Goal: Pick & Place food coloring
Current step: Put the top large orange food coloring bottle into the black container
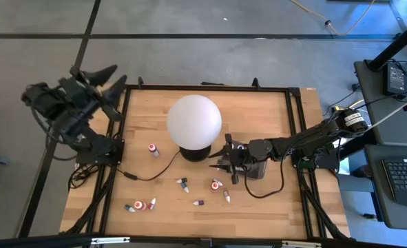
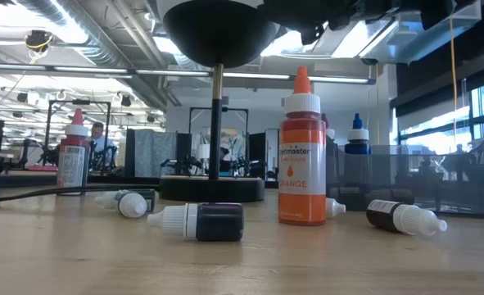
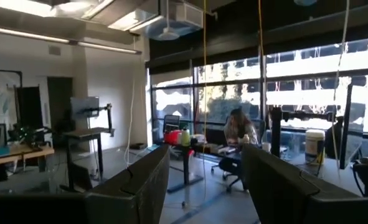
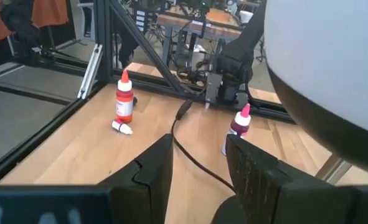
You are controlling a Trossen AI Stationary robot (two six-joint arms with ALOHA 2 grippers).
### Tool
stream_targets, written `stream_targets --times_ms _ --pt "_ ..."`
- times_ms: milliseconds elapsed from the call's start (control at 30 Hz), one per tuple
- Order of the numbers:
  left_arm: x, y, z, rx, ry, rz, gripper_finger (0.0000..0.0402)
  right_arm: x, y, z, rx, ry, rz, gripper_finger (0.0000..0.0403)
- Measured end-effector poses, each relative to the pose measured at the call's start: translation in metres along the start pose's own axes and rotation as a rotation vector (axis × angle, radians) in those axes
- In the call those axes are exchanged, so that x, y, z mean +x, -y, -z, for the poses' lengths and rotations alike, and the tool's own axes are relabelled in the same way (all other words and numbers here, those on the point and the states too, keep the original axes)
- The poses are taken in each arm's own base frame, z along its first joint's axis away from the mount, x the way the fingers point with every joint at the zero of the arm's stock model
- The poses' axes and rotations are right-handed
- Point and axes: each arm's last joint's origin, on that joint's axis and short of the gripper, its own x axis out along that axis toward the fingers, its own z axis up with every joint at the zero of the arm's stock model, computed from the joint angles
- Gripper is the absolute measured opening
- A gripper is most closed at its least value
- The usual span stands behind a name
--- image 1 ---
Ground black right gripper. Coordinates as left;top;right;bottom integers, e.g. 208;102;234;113
209;134;252;173

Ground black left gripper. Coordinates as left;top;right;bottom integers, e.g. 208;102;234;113
60;64;128;122

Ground white globe table lamp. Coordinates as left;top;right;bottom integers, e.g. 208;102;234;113
166;94;223;163

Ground yellow power plug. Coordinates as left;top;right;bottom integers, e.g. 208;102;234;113
333;99;365;113

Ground grey side desk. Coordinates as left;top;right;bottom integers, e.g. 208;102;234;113
364;143;407;231
353;60;407;147

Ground black keyboard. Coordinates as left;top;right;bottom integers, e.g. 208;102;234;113
381;157;407;210

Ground black power adapter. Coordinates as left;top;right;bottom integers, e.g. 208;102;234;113
382;61;407;101

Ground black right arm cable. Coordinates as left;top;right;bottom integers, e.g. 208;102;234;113
243;147;289;200

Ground black metal table frame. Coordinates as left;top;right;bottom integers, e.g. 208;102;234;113
60;76;351;242

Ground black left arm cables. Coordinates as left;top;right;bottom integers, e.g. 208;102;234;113
67;162;101;189

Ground black lamp power cable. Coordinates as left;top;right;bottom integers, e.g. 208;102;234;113
115;149;182;182

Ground black rail with silver brackets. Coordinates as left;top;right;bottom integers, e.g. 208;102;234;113
0;232;407;248

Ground yellow floor extension cord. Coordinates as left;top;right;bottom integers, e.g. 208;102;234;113
289;0;377;37

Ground white cable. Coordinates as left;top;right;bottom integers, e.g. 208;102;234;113
368;92;407;129

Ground black stand post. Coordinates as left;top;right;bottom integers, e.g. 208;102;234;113
366;15;407;72

